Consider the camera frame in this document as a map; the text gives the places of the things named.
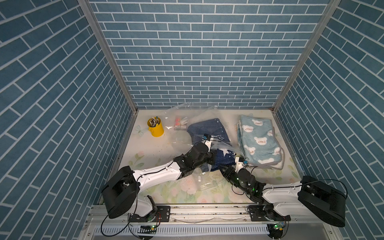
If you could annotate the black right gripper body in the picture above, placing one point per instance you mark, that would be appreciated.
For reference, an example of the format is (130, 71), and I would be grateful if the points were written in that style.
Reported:
(235, 180)

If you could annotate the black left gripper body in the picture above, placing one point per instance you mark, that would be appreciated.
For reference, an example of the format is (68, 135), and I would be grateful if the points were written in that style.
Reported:
(206, 158)

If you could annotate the clear plastic vacuum bag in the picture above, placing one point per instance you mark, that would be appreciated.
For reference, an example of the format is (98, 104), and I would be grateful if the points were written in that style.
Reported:
(182, 143)

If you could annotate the light blue cloud blanket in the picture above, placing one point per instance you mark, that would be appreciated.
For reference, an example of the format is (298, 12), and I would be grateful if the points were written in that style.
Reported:
(259, 141)

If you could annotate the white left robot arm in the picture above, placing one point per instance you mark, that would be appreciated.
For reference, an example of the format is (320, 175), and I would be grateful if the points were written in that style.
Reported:
(121, 192)

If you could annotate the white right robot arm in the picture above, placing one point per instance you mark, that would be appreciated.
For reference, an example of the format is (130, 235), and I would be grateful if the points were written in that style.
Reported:
(308, 197)

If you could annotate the navy blue star blanket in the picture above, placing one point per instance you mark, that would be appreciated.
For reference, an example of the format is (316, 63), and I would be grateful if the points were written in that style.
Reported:
(217, 132)

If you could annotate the highlighter marker pack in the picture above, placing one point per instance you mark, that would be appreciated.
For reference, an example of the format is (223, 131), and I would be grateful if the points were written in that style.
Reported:
(181, 123)

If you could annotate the yellow metal pen bucket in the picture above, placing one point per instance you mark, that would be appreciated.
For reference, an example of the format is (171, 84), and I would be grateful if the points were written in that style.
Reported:
(157, 131)

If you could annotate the pens in bucket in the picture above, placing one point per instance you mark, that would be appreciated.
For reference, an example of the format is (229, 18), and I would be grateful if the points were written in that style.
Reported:
(154, 122)

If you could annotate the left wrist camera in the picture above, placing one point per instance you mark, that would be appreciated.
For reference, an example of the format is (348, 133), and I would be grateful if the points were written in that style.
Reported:
(207, 141)

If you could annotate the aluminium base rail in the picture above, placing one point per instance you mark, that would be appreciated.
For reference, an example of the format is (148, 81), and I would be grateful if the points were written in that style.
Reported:
(203, 220)

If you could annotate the left aluminium corner post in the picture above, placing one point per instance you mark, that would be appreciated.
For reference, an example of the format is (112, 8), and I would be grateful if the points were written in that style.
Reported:
(95, 26)

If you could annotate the aluminium corner post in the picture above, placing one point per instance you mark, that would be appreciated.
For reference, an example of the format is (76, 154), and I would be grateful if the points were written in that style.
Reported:
(318, 30)
(95, 26)

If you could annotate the right aluminium corner post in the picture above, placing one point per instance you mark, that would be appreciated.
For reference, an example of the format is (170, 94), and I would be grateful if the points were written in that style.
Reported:
(318, 30)

